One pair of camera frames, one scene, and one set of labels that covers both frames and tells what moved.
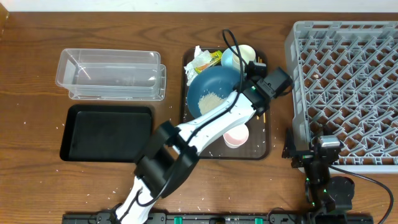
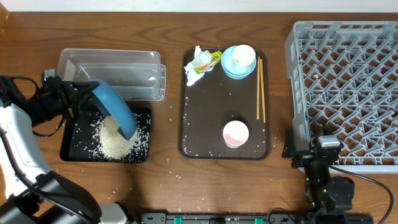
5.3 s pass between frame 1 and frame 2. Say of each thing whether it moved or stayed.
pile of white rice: moved
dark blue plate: moved
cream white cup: stayed
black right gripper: stayed
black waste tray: stayed
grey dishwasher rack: stayed
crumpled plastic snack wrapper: stayed
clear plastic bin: stayed
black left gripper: moved
